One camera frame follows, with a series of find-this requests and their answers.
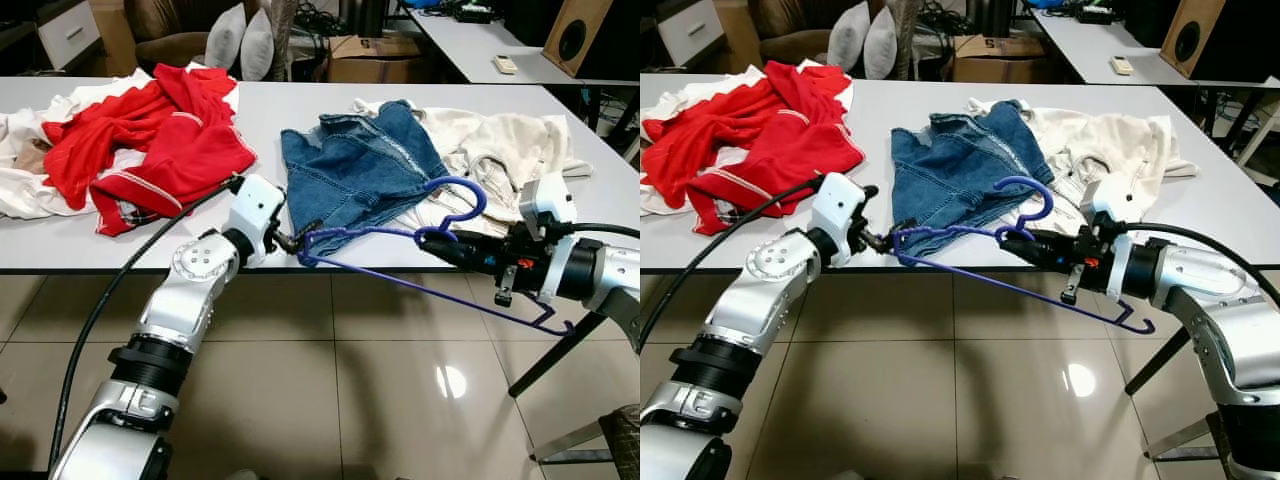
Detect blue plastic hanger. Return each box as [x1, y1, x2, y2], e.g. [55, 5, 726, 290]
[890, 175, 1158, 336]
[296, 175, 578, 337]

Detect blue denim jeans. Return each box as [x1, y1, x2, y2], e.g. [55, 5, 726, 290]
[890, 98, 1056, 233]
[279, 98, 473, 235]

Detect black table leg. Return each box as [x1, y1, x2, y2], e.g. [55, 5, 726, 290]
[1124, 325, 1193, 397]
[507, 310, 613, 399]

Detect cream white jeans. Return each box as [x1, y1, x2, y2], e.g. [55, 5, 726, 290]
[352, 97, 595, 237]
[965, 97, 1201, 233]

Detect red garment white trim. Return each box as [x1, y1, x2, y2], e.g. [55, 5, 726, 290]
[641, 60, 867, 237]
[41, 63, 259, 238]

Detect brown cardboard box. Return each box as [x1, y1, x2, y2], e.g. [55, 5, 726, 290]
[950, 34, 1046, 84]
[327, 34, 428, 85]

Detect silver table foot bar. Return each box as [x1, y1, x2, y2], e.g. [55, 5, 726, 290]
[1145, 418, 1216, 461]
[528, 420, 613, 463]

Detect mottled brown pole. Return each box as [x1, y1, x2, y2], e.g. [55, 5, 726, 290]
[893, 0, 923, 81]
[266, 0, 297, 83]

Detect brown wicker basket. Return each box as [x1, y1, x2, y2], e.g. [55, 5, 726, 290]
[1203, 408, 1243, 480]
[597, 404, 641, 480]

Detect brown leather armchair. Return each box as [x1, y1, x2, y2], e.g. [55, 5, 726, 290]
[748, 0, 836, 69]
[124, 0, 216, 73]

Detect wooden speaker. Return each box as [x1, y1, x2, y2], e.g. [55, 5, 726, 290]
[1160, 0, 1227, 79]
[541, 0, 614, 79]

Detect white drawer cabinet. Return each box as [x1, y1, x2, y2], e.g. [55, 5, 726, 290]
[655, 0, 726, 67]
[36, 0, 102, 70]

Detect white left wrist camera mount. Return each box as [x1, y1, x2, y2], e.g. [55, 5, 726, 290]
[226, 174, 289, 269]
[808, 171, 869, 269]

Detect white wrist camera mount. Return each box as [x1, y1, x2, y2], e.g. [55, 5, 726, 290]
[1080, 178, 1131, 301]
[226, 174, 289, 269]
[808, 171, 869, 269]
[517, 172, 579, 301]

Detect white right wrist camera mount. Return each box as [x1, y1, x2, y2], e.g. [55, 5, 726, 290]
[1080, 178, 1131, 301]
[517, 172, 579, 301]

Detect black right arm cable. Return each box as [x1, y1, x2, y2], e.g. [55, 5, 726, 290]
[566, 222, 641, 241]
[1125, 222, 1280, 301]

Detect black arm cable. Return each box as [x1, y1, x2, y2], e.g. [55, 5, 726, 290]
[46, 176, 247, 473]
[640, 176, 823, 353]
[1125, 222, 1280, 301]
[566, 222, 641, 241]

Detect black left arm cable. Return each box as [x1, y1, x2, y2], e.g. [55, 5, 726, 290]
[640, 176, 823, 353]
[46, 176, 247, 473]

